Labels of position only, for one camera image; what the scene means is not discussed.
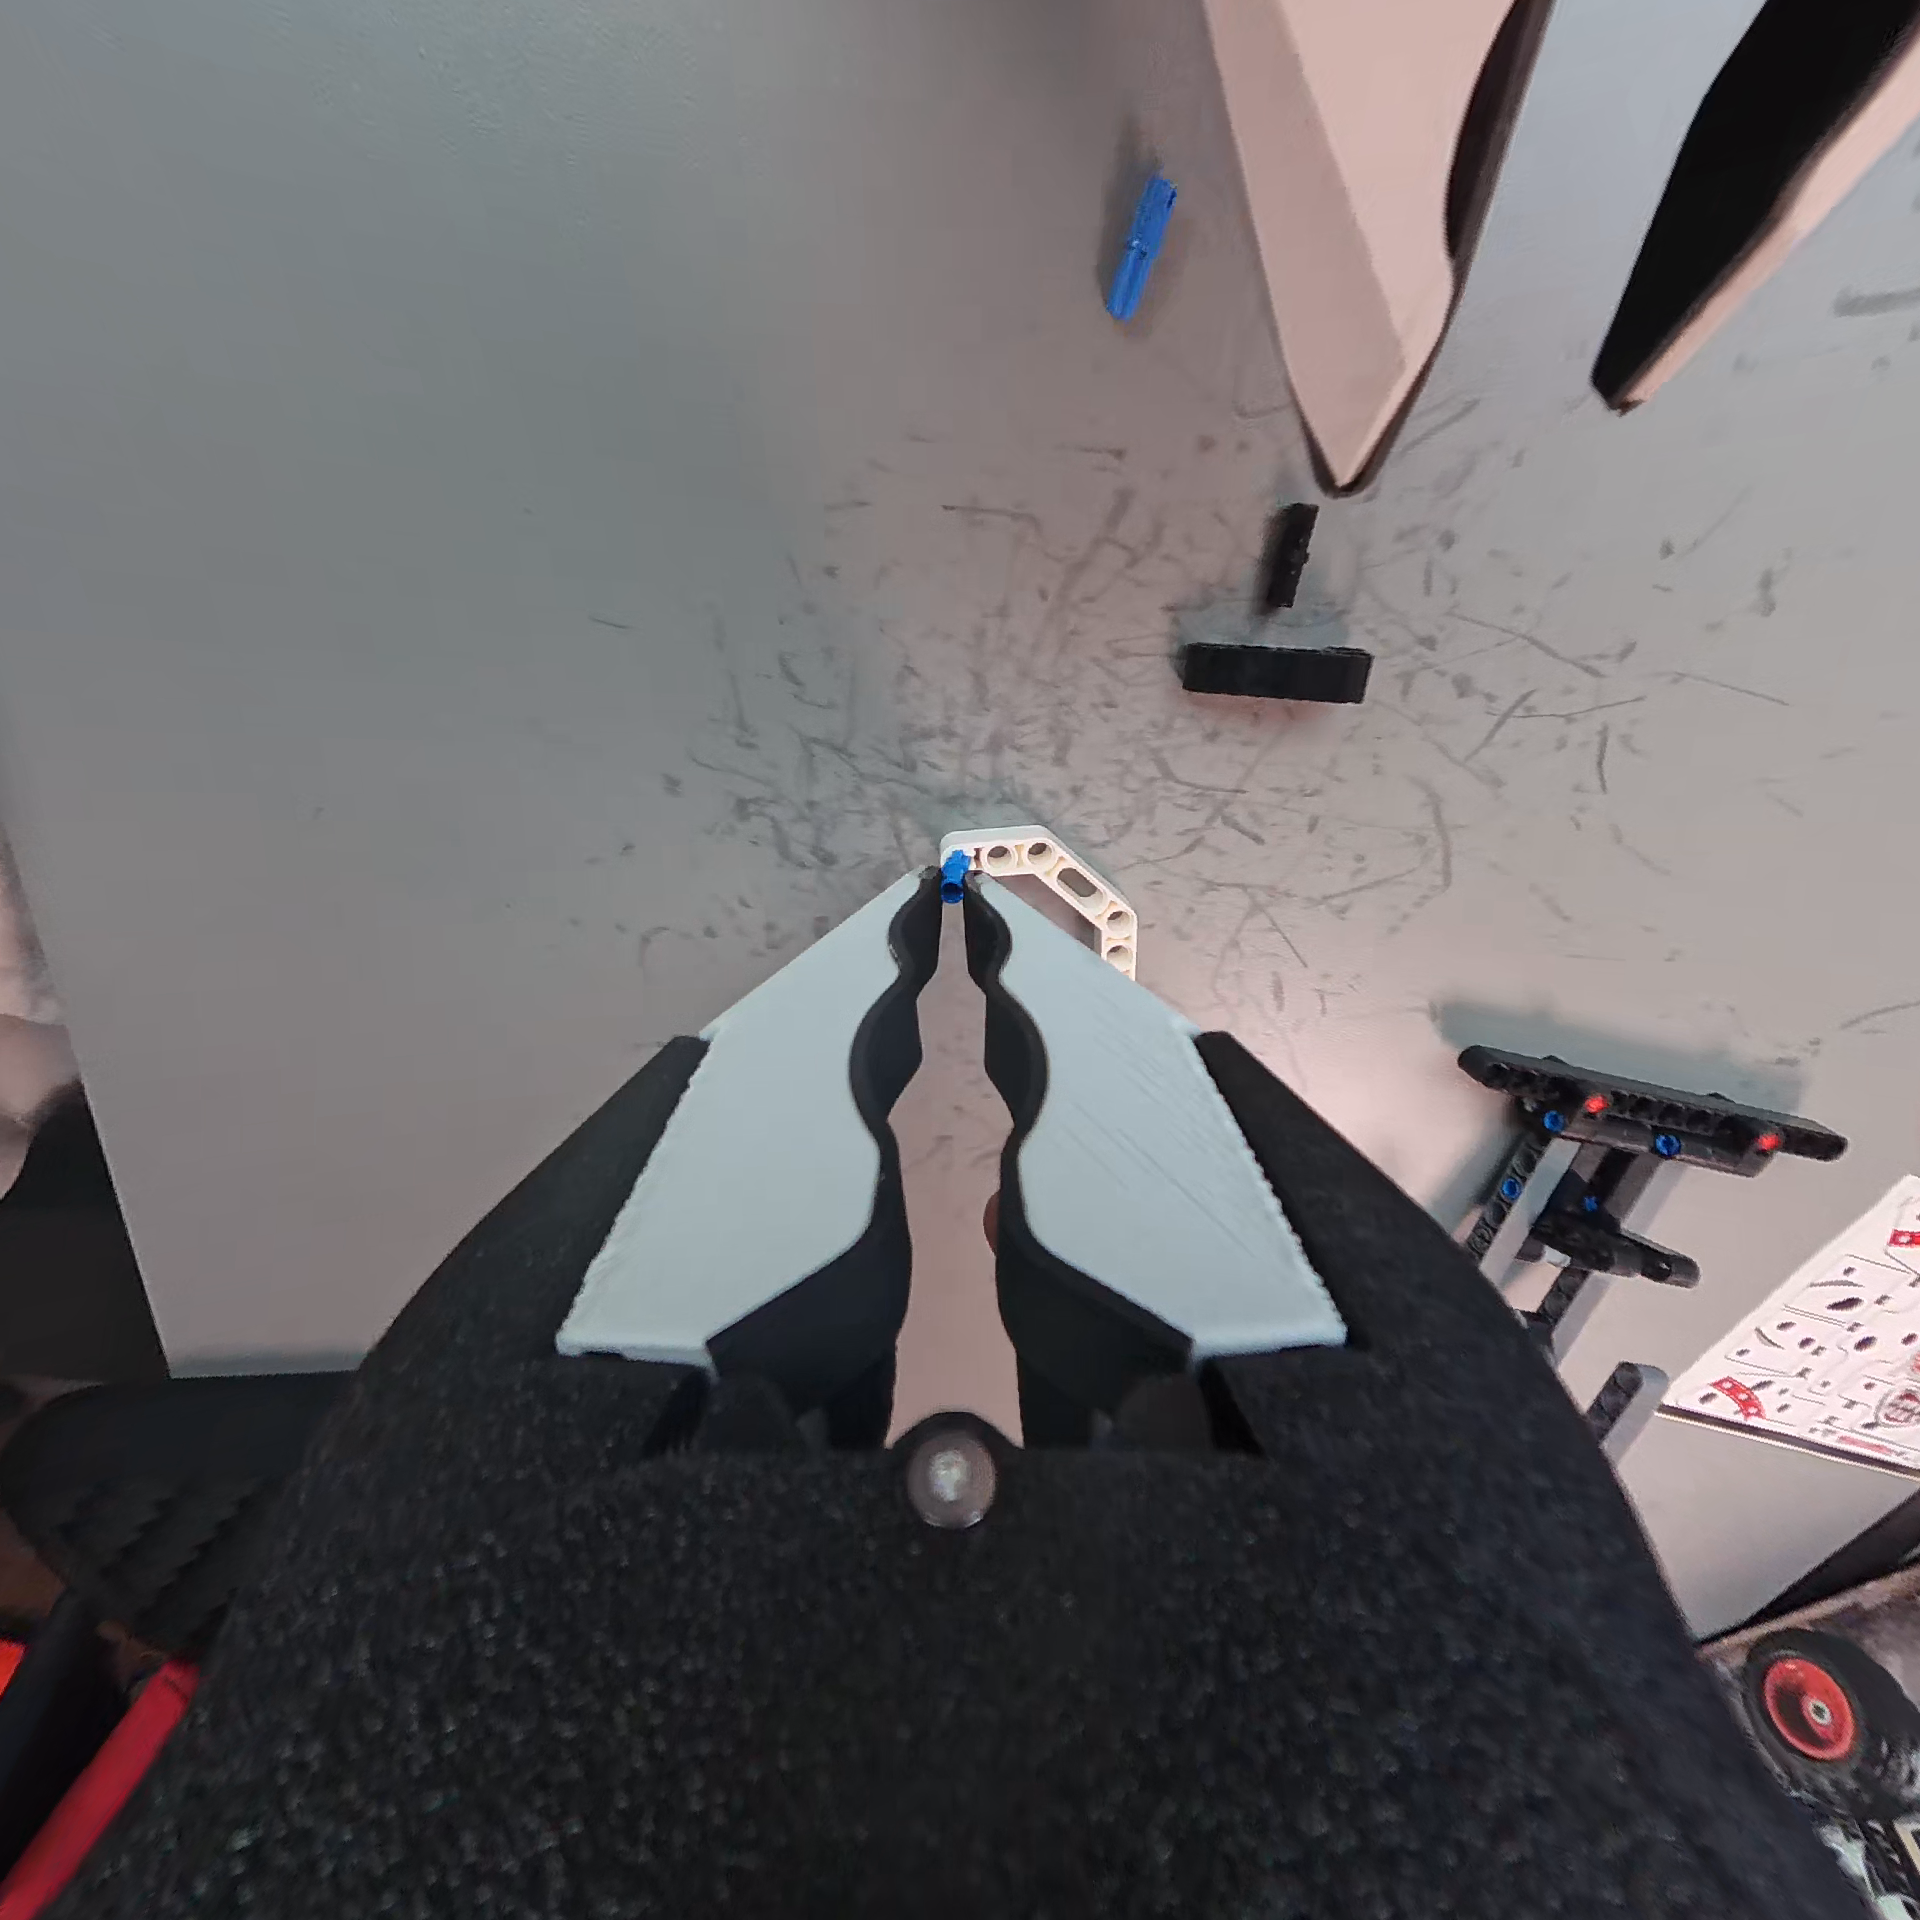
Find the grey black toy truck chassis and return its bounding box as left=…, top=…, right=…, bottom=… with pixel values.
left=1456, top=1043, right=1850, bottom=1442

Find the long blue connector pin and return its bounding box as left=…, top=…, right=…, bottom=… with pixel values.
left=1105, top=177, right=1179, bottom=320

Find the white sticker sheet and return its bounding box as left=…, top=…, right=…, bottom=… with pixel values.
left=1658, top=1176, right=1920, bottom=1471

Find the black angled toy beam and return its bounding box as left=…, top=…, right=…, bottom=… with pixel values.
left=1179, top=642, right=1375, bottom=706

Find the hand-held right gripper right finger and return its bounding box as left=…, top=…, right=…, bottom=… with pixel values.
left=961, top=871, right=1348, bottom=1369

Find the toy truck set box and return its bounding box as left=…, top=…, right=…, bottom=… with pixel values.
left=1696, top=1560, right=1920, bottom=1920

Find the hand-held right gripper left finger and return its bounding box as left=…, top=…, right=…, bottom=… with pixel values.
left=555, top=866, right=946, bottom=1369

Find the red plastic container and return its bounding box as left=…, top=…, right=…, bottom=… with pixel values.
left=0, top=1634, right=204, bottom=1920

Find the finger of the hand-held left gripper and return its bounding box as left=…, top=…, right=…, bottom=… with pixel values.
left=1201, top=0, right=1555, bottom=497
left=1591, top=0, right=1920, bottom=417

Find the black office chair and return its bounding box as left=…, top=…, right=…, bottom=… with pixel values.
left=0, top=1371, right=362, bottom=1659

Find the grey desk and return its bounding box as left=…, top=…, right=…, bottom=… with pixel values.
left=0, top=0, right=1920, bottom=1652

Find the white angled toy beam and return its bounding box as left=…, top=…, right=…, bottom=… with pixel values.
left=939, top=825, right=1143, bottom=985

